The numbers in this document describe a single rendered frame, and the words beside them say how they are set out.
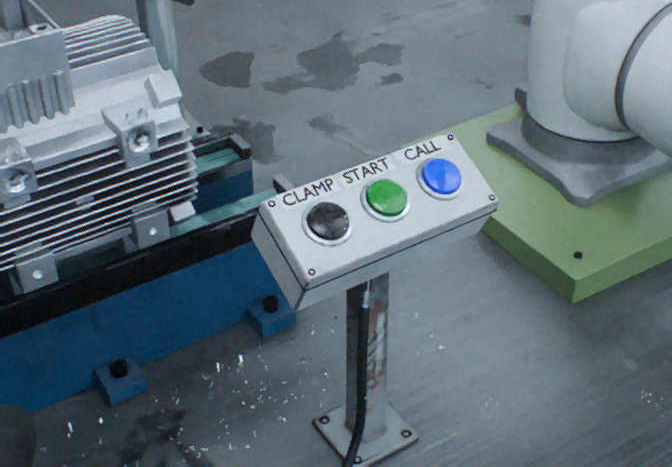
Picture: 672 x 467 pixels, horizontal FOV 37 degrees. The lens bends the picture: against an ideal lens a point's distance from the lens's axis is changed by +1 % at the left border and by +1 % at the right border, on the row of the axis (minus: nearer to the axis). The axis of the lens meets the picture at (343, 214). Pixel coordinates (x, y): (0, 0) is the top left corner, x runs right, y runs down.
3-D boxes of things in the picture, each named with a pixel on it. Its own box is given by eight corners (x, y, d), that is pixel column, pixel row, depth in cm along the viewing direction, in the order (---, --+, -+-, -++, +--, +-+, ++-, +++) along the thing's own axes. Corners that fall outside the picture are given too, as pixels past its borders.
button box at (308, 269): (293, 314, 71) (309, 281, 67) (247, 234, 74) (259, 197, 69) (479, 234, 79) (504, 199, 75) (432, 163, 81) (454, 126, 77)
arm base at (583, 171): (575, 85, 134) (579, 47, 130) (701, 160, 118) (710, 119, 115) (462, 124, 127) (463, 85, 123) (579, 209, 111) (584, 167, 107)
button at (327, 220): (316, 255, 70) (321, 242, 68) (295, 220, 71) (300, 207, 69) (351, 240, 71) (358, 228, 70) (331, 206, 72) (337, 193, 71)
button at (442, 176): (430, 208, 74) (438, 196, 73) (409, 176, 75) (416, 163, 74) (462, 195, 75) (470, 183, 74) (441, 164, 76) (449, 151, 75)
